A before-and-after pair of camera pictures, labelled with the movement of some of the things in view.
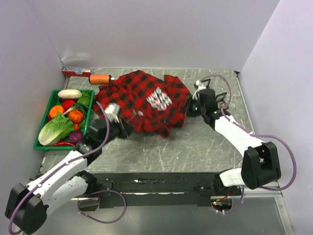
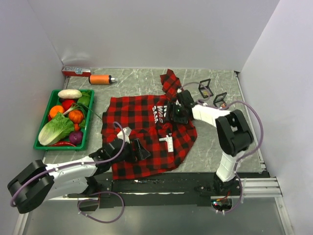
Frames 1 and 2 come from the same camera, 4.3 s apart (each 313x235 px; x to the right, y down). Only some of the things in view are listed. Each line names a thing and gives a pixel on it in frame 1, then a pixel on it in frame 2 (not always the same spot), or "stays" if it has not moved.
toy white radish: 70,94 stays
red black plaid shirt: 149,103 to 144,117
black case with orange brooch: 220,99 stays
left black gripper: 125,129 to 140,153
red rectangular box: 76,71 stays
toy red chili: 63,143 stays
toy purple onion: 75,137 stays
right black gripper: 190,102 to 171,106
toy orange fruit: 54,109 stays
